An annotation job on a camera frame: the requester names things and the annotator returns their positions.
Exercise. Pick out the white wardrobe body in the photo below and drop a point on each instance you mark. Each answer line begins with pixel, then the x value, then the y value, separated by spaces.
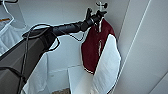
pixel 66 53

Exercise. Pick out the white wardrobe door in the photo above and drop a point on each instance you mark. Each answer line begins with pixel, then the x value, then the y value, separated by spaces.
pixel 146 60

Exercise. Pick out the red white jacket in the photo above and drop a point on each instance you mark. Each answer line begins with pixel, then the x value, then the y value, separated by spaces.
pixel 95 46

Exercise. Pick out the white shirt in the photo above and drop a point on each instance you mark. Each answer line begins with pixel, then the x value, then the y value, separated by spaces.
pixel 10 36

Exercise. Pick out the black hook rod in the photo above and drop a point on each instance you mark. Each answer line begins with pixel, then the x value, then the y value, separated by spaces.
pixel 101 5
pixel 8 1

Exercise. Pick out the orange wooden hanger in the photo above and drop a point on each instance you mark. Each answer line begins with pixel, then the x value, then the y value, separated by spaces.
pixel 4 20

